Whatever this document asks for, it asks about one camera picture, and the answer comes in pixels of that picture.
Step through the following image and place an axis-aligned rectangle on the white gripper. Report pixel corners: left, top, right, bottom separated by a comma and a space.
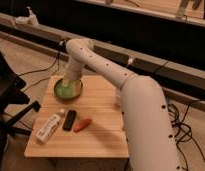
63, 59, 84, 88

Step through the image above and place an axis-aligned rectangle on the white bottle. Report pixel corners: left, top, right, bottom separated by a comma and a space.
35, 109, 65, 144

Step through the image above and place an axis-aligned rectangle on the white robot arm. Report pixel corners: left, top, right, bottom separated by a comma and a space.
65, 38, 181, 171

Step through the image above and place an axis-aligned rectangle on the green ceramic bowl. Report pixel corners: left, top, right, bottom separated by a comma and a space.
54, 79, 83, 100

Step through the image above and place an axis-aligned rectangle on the black rectangular object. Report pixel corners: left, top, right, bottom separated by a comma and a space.
62, 110, 76, 131

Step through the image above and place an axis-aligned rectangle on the orange carrot toy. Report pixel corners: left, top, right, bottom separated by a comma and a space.
73, 118, 92, 133

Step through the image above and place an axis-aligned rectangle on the wooden table board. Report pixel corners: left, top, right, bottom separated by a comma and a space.
25, 76, 128, 158

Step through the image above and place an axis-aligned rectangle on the black office chair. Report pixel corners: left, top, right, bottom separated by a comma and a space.
0, 50, 41, 167

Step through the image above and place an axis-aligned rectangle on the black cable on floor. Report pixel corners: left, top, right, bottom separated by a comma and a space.
18, 39, 68, 93

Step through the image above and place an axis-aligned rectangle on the white cable plug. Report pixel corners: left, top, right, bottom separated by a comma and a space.
126, 58, 134, 66

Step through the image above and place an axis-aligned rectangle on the black cable bundle right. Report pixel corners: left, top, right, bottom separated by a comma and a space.
165, 99, 205, 171

